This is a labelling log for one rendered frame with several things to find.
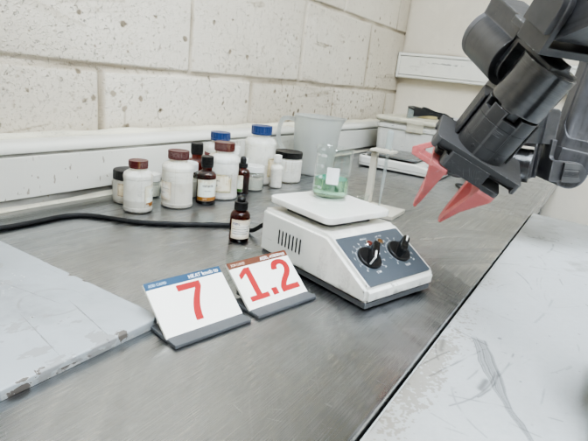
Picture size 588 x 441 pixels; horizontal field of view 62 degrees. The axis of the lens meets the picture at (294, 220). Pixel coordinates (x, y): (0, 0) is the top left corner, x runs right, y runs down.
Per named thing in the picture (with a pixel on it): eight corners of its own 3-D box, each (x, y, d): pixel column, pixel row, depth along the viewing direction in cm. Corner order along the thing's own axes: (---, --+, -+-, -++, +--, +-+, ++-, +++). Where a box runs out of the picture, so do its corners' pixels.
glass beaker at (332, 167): (354, 205, 69) (363, 146, 66) (321, 205, 66) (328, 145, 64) (333, 193, 74) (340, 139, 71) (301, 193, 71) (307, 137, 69)
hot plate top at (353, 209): (391, 216, 67) (393, 209, 66) (328, 226, 59) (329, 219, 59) (330, 194, 75) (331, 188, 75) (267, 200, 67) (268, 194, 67)
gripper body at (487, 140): (433, 126, 57) (474, 71, 53) (508, 172, 57) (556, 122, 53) (427, 148, 52) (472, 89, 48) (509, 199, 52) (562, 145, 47)
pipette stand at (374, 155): (404, 213, 101) (416, 150, 98) (391, 220, 94) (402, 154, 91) (368, 205, 105) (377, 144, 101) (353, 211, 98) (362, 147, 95)
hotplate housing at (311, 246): (430, 290, 64) (443, 232, 62) (363, 313, 55) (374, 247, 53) (315, 237, 80) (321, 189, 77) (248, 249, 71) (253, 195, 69)
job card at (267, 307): (316, 298, 58) (320, 265, 57) (258, 319, 51) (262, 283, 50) (279, 280, 62) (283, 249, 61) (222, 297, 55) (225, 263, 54)
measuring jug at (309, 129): (276, 175, 125) (282, 115, 120) (269, 164, 137) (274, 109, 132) (346, 179, 128) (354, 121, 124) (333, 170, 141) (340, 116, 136)
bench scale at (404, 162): (438, 182, 141) (442, 165, 139) (355, 165, 153) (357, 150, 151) (453, 174, 157) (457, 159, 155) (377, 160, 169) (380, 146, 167)
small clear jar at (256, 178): (238, 186, 108) (240, 163, 106) (256, 185, 110) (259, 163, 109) (247, 192, 104) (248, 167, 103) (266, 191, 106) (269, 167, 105)
